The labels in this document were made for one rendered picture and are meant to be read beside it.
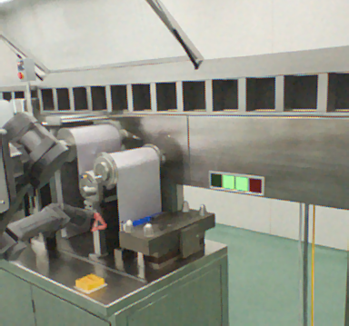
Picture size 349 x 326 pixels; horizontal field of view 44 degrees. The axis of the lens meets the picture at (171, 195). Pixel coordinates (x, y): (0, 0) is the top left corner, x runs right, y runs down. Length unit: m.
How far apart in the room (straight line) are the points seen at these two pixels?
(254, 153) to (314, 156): 0.23
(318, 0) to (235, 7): 0.82
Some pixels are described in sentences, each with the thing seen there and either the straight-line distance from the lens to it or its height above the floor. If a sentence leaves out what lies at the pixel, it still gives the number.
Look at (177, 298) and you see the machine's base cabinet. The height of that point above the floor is 0.79.
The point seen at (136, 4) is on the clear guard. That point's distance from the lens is 1.72.
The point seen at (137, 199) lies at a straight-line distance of 1.76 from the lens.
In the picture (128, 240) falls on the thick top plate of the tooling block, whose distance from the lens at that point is 1.64.
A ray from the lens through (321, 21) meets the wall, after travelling 4.08.
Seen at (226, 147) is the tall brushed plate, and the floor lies 1.32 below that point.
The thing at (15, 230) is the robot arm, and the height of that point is 1.22.
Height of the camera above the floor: 1.56
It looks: 14 degrees down
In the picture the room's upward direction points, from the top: 3 degrees counter-clockwise
